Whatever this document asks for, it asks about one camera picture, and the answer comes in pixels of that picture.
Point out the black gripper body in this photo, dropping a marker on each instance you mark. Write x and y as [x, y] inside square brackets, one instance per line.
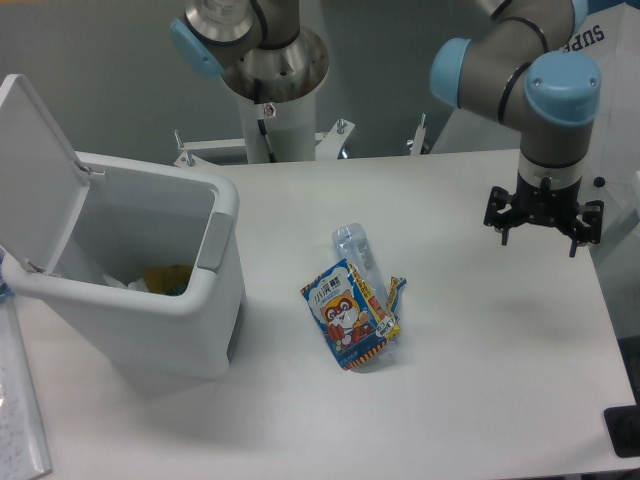
[542, 205]

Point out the white metal base frame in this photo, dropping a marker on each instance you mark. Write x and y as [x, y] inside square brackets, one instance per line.
[328, 145]

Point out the white trash can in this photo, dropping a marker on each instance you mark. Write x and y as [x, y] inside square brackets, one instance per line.
[143, 262]

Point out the white trash can lid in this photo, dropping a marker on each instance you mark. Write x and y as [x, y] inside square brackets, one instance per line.
[35, 175]

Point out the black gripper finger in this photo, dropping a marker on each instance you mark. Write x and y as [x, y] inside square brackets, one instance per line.
[503, 212]
[583, 225]

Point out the grey robot arm, blue caps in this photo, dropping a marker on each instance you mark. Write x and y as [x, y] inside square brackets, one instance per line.
[259, 49]

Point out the black device at edge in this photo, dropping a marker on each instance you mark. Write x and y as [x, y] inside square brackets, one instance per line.
[623, 421]

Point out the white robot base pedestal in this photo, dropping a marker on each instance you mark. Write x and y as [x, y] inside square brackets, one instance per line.
[291, 127]

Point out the blue cartoon snack bag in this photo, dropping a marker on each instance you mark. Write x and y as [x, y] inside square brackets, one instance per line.
[355, 323]

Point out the yellow trash inside can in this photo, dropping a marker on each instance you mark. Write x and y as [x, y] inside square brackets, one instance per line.
[170, 280]

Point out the clear plastic water bottle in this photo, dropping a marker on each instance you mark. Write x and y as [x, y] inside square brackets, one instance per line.
[351, 243]

